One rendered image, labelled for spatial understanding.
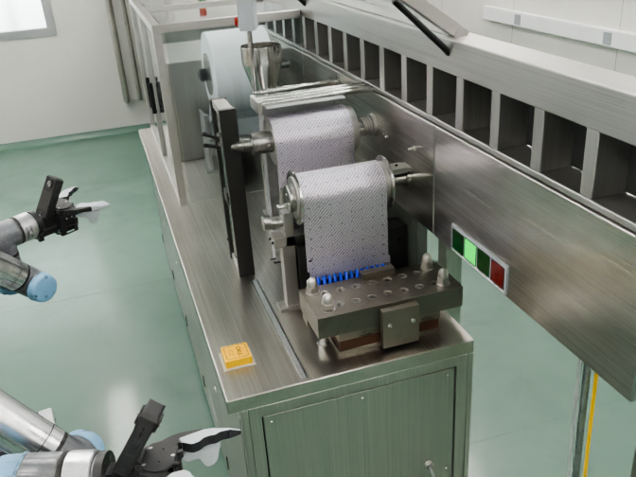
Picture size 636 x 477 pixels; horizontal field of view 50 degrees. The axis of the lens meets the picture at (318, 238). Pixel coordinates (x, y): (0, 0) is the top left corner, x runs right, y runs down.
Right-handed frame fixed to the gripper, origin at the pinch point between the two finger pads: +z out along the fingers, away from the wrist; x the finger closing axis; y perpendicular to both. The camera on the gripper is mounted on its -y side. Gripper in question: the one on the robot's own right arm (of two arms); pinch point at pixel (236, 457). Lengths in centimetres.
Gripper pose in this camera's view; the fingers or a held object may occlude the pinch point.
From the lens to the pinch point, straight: 104.0
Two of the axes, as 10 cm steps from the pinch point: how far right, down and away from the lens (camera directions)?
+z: 10.0, -0.6, -0.2
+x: -0.1, 3.1, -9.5
